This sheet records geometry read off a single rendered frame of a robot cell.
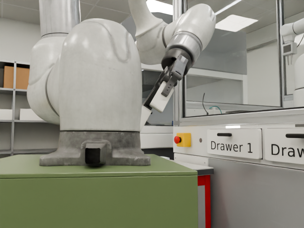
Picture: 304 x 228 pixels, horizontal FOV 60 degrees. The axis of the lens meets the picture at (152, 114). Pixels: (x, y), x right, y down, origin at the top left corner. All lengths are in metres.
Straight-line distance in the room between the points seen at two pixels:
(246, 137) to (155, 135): 0.89
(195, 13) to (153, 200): 0.55
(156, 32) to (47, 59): 0.34
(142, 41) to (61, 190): 0.59
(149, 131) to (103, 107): 1.37
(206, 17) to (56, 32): 0.40
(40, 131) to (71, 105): 4.52
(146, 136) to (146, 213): 1.43
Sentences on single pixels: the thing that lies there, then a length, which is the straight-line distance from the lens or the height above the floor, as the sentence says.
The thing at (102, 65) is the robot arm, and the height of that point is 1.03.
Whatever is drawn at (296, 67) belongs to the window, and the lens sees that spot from 1.00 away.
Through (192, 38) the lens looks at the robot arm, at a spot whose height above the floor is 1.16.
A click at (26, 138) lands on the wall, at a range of 4.97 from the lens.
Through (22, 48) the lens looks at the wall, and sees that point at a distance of 5.16.
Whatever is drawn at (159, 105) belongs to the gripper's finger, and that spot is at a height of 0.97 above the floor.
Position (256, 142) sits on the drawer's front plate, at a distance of 1.03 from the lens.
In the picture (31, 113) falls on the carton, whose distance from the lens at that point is 4.60.
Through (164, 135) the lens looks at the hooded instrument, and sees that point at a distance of 1.87.
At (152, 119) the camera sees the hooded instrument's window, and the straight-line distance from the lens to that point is 1.84.
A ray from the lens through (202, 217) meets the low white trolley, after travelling 1.23.
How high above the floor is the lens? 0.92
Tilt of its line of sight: 4 degrees up
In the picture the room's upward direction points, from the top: straight up
